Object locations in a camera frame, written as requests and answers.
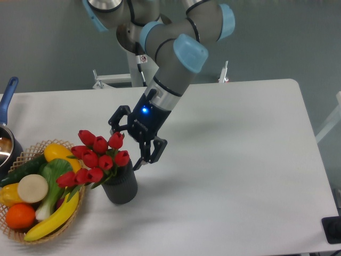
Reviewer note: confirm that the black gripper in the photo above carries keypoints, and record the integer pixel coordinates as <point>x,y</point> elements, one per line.
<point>143,124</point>

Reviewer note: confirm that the red tulip bouquet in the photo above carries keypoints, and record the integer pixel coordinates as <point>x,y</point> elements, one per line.
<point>105,162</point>

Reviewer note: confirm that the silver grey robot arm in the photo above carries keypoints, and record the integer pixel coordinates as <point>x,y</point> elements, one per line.
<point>179,51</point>

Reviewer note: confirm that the dark grey ribbed vase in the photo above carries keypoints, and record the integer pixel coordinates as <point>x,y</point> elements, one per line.
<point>122,188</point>

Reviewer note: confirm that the yellow lemon squash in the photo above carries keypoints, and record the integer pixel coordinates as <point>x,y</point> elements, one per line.
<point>57,151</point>

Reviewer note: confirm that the green bok choy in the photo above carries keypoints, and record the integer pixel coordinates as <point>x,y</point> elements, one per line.
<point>51,172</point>

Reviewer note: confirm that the yellow banana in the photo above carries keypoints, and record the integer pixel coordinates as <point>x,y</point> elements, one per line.
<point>55,221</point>

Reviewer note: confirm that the red round fruit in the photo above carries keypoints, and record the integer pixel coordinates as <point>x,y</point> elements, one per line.
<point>59,203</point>

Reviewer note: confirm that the woven wicker basket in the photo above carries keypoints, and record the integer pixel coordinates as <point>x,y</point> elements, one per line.
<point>29,154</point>

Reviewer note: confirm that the green cucumber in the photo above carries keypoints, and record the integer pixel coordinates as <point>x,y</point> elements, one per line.
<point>30,167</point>

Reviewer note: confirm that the beige round disc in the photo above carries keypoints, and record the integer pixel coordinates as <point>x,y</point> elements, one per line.
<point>32,188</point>

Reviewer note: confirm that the yellow bell pepper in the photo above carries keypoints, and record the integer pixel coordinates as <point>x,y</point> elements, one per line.
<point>10,196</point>

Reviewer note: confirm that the orange fruit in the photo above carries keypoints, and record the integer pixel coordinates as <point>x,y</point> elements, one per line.
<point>20,216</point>

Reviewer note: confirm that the black device at edge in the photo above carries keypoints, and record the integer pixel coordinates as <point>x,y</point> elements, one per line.
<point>331,227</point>

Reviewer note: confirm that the blue handled saucepan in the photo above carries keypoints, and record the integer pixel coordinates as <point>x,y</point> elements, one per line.
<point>10,147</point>

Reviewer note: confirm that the white frame at right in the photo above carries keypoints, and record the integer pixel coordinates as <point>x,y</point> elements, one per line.
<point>330,122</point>

